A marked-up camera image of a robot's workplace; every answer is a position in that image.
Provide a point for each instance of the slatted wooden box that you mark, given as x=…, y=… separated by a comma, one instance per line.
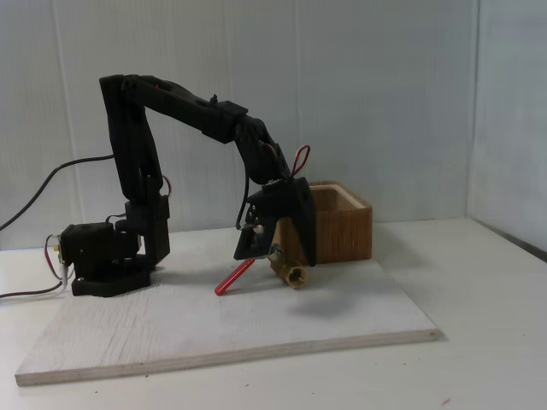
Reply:
x=342, y=230

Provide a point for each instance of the white painted plywood board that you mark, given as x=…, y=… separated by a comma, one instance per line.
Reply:
x=192, y=324

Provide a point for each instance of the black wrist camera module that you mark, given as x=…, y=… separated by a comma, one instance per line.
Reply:
x=252, y=243

